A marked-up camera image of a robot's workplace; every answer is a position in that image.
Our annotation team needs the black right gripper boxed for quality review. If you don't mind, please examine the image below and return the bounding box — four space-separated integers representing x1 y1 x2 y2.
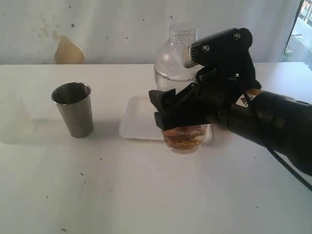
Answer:
148 69 244 131

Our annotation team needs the clear plastic measuring cup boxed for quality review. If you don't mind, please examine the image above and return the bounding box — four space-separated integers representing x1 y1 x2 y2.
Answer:
156 80 212 155

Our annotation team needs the clear plastic shaker lid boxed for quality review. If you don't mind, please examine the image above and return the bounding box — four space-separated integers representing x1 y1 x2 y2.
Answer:
154 23 198 85

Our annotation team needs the stainless steel cup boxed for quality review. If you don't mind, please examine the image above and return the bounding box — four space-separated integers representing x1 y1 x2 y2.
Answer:
51 82 94 138

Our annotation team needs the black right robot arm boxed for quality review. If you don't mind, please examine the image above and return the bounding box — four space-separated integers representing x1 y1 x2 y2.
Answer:
149 69 312 175

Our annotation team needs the brown food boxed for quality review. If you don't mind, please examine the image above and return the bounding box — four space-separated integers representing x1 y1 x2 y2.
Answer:
161 124 208 150

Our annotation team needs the white rectangular tray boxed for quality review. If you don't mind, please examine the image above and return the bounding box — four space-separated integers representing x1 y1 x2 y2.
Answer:
119 96 212 142

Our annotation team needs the white backdrop cloth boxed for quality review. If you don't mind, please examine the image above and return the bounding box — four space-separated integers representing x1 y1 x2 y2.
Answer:
0 0 300 64

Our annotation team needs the wrist camera black and white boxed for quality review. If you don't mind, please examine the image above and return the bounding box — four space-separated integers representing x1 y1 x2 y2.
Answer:
181 28 261 90

